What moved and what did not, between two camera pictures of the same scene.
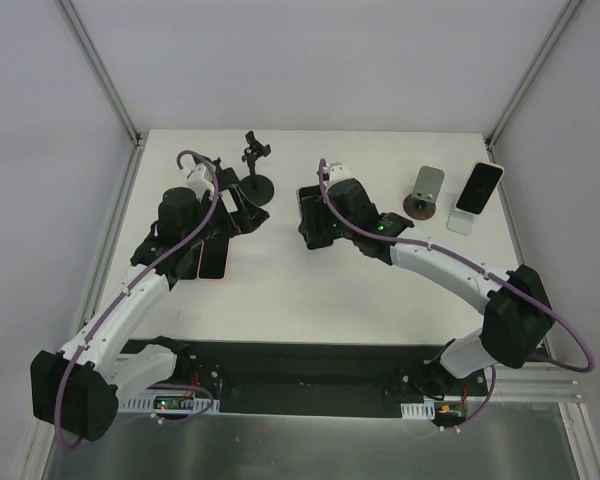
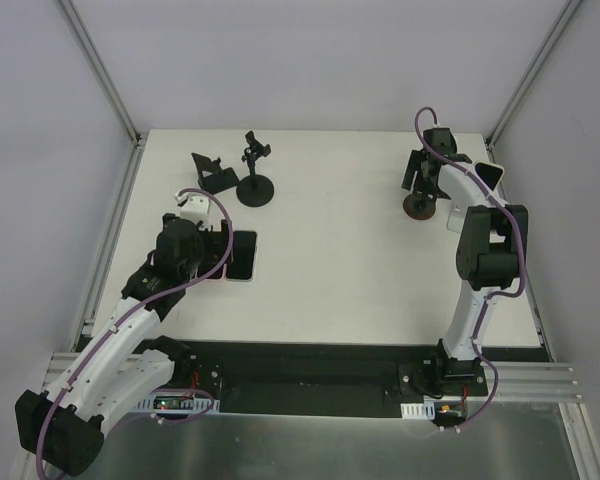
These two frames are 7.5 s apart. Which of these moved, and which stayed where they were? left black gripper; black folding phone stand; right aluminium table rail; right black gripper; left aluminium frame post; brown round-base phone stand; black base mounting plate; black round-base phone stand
Moved: right black gripper; left black gripper
Stayed: black base mounting plate; black folding phone stand; black round-base phone stand; left aluminium frame post; brown round-base phone stand; right aluminium table rail
